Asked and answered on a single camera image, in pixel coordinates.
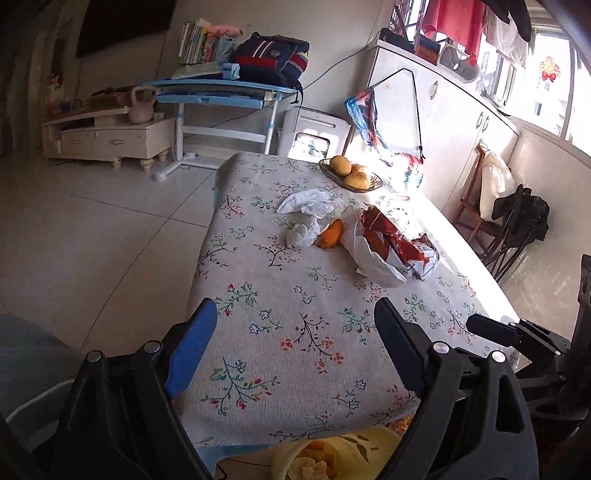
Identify cream pillow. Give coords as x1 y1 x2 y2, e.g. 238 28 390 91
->
478 144 517 220

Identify row of books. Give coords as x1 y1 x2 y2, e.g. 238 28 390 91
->
178 18 222 65

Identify black television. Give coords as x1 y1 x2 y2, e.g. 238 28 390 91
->
76 0 178 58

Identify black power cable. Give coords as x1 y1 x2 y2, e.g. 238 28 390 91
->
300 39 372 93

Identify blue study desk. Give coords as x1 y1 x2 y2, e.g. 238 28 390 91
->
143 78 301 183

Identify light blue plastic stool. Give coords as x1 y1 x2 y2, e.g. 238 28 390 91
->
0 314 88 457

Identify window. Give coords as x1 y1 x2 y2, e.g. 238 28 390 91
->
475 28 591 153

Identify red hanging garment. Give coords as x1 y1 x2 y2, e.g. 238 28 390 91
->
422 0 488 63

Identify black folding chair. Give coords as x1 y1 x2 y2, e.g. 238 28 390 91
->
482 185 552 282

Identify white shoes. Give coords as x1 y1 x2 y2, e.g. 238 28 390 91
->
480 90 513 109

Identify yellow plastic basin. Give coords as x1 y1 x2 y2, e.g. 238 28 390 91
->
270 425 402 480

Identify orange peel pieces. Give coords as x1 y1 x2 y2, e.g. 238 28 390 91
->
300 440 339 468

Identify pink kettlebell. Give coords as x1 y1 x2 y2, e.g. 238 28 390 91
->
128 86 158 124

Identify black shoes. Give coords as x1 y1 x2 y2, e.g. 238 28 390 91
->
379 28 416 51

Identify red window decoration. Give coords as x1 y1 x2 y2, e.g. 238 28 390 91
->
538 56 560 84

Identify red snack bag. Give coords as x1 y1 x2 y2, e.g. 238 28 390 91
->
360 203 439 280

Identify black hanging garment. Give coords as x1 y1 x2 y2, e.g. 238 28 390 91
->
485 0 536 42

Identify grey white seat cushion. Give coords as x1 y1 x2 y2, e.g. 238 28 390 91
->
438 44 478 81

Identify white cabinet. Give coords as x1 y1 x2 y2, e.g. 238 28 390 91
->
365 39 520 222

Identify large white tissue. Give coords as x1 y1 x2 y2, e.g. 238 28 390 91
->
276 188 345 217

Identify colourful drawstring bag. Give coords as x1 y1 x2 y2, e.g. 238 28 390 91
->
345 68 424 190

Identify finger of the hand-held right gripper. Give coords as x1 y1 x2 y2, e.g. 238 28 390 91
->
465 314 573 359
515 374 591 421

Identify white plastic bag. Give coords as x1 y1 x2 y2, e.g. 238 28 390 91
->
341 205 408 288

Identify small white tissue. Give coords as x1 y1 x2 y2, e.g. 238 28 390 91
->
285 217 324 249

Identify dark woven fruit basket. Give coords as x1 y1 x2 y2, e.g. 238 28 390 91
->
318 157 385 192

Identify white hanging garment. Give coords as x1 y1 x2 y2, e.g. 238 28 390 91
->
482 9 529 68

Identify brown tray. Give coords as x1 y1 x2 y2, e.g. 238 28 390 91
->
88 88 134 110

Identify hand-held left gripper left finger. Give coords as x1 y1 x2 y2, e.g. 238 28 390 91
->
51 298 219 480

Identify cream TV cabinet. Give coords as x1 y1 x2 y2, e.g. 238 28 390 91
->
41 104 178 172

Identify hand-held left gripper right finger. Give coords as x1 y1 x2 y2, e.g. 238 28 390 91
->
374 298 541 480

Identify navy red striped backpack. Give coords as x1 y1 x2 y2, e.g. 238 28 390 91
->
231 32 310 88

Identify open book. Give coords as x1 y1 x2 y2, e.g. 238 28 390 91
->
171 62 227 80

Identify white air purifier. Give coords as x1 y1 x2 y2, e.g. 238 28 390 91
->
279 107 354 162

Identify wooden chair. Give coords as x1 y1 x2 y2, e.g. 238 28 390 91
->
457 143 504 259

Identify orange box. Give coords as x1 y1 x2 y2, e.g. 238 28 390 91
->
413 34 441 63

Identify table with floral tablecloth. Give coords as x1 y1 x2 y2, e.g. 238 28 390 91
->
187 152 522 448

